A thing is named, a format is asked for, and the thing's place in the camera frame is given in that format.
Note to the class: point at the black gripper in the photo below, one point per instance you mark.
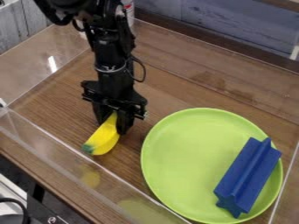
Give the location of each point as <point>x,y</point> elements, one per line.
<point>113,93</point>

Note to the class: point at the yellow toy banana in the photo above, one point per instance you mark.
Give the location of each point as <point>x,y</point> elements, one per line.
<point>105,138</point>

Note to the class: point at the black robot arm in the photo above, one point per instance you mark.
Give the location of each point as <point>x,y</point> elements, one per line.
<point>102,20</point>

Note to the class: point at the green plate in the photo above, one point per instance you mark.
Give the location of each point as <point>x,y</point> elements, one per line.
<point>188,152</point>

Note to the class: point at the blue star-shaped block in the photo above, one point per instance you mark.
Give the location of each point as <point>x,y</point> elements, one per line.
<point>246,176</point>

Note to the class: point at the clear acrylic enclosure wall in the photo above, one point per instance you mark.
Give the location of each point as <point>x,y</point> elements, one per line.
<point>192,74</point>

